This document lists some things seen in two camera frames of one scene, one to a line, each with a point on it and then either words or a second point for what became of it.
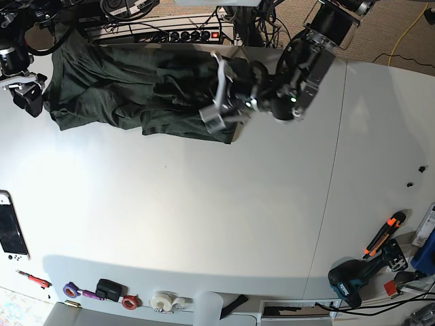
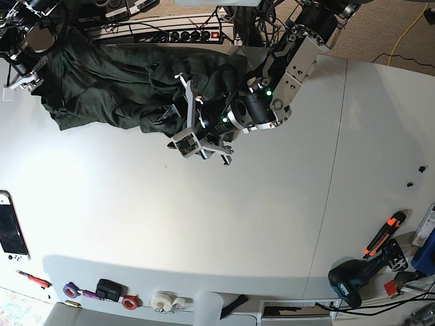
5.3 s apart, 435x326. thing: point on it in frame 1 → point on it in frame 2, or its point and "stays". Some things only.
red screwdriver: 42,283 stays
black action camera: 107,289 stays
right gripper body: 236,92 → 209,120
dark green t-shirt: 166,87 stays
